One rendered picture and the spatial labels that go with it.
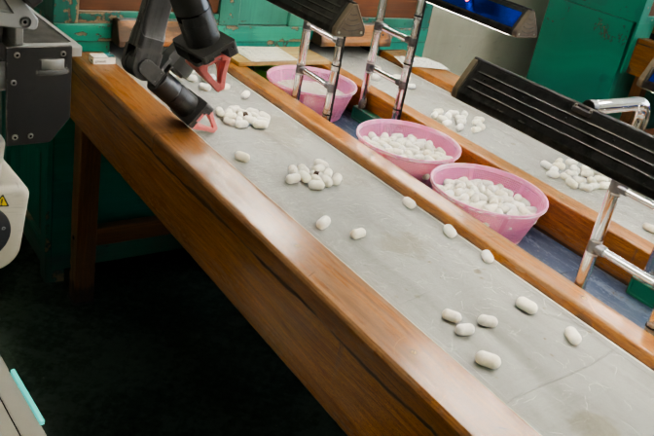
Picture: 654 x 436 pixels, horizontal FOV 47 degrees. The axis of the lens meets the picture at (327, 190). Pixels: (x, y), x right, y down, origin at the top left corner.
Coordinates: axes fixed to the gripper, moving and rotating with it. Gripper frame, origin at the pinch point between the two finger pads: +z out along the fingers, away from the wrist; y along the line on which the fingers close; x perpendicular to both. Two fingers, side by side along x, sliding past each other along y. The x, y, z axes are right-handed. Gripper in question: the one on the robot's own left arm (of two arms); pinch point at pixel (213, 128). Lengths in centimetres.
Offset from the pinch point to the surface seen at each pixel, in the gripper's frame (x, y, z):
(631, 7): -187, 79, 200
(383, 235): -5, -53, 9
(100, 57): 4.9, 43.2, -11.0
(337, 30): -31.5, -22.7, -9.1
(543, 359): -5, -93, 9
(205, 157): 5.8, -17.1, -8.9
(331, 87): -27.5, -0.5, 18.4
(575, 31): -171, 105, 212
